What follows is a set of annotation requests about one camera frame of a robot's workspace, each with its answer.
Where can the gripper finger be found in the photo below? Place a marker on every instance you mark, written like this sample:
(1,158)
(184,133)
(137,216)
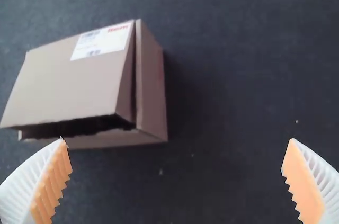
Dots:
(34,187)
(312,187)

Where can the cardboard box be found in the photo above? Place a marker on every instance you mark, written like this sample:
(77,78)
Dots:
(74,89)

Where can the black mat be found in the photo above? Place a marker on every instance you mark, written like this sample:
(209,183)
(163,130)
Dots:
(238,62)

